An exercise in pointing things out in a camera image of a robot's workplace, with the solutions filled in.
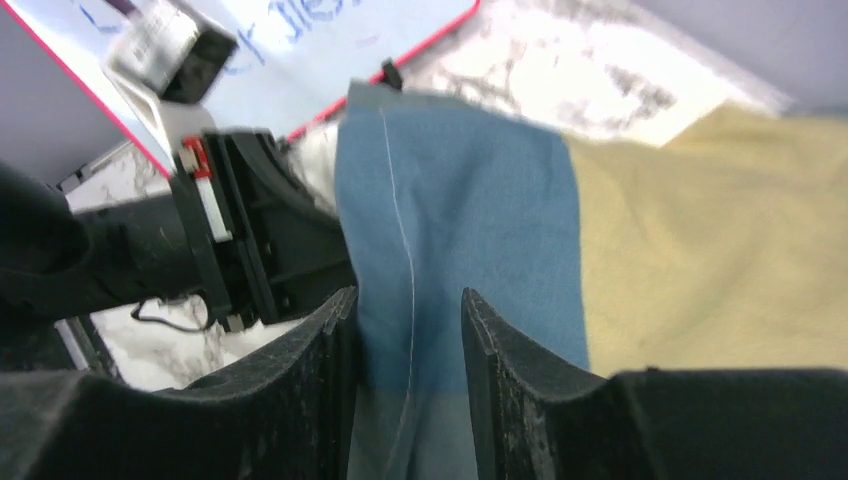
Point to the black whiteboard clip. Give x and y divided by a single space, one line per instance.
391 75

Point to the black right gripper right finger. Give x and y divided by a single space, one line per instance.
536 416

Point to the blue beige checked pillowcase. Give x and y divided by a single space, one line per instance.
724 249

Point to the pink framed whiteboard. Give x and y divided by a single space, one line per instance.
292 66

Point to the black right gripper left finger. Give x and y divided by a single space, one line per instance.
285 411

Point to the white pillow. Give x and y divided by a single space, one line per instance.
312 159

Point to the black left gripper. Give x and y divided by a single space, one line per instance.
241 233

